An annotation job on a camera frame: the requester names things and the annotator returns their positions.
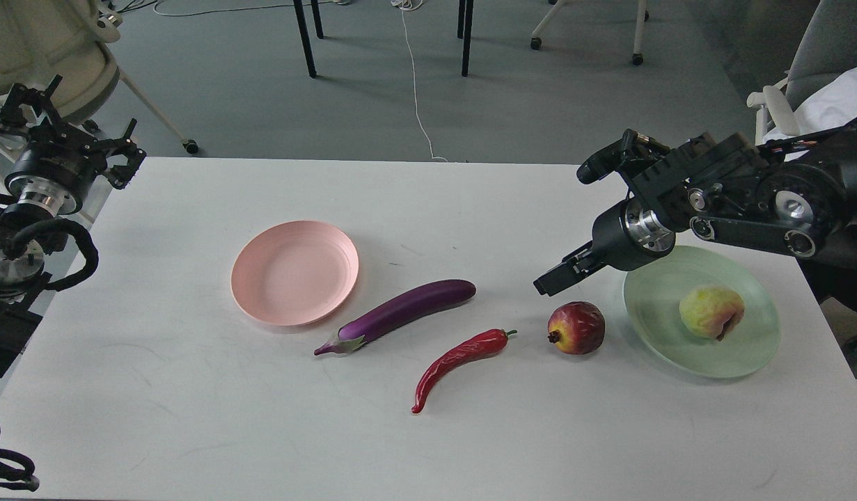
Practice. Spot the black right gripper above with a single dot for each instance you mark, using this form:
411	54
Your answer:
626	236

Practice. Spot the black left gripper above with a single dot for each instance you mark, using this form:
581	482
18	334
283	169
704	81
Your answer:
55	172

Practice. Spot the red pomegranate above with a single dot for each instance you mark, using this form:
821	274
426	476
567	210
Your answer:
576	328

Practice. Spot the red chili pepper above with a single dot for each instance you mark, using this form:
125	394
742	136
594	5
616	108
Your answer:
482	345

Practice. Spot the purple eggplant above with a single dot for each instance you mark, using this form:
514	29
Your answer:
396	312

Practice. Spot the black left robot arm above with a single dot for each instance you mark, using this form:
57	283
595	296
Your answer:
41	247

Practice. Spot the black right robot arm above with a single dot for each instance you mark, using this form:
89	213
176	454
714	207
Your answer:
794	197

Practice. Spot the light green plastic plate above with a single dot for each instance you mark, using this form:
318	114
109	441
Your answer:
652	295

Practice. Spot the beige office chair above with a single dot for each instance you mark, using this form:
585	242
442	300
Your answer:
42	39

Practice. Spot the black table legs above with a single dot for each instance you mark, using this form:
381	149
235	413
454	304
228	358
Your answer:
383	44

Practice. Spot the white rolling chair base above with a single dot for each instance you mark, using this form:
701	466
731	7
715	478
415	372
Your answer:
642	17

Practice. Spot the pink plastic plate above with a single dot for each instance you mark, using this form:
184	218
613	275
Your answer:
295	273

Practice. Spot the person in white shirt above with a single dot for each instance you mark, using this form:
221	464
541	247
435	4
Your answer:
832	106

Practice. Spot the grey office chair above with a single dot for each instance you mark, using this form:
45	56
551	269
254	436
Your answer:
827	49

